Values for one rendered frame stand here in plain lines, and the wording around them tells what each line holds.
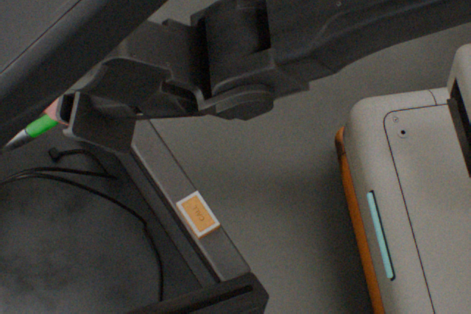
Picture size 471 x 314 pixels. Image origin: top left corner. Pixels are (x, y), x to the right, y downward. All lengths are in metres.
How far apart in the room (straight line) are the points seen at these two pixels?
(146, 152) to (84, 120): 0.37
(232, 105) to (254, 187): 1.49
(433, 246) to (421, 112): 0.30
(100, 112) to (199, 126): 1.44
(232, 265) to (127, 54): 0.49
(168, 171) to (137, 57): 0.49
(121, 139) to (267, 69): 0.20
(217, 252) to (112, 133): 0.34
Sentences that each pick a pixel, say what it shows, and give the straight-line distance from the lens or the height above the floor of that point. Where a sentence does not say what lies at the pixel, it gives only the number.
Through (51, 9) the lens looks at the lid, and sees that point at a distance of 0.33.
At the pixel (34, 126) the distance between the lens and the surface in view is 0.91.
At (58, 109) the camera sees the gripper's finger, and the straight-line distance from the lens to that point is 0.80.
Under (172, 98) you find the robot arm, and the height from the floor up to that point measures 1.36.
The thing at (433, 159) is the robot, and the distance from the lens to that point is 1.95.
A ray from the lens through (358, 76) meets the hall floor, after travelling 2.33.
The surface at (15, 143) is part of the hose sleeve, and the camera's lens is 0.92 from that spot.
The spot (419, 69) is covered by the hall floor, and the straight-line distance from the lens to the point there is 2.37.
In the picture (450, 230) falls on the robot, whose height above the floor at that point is 0.28.
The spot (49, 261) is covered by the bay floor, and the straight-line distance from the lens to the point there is 1.23.
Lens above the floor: 1.99
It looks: 64 degrees down
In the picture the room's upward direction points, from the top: 8 degrees clockwise
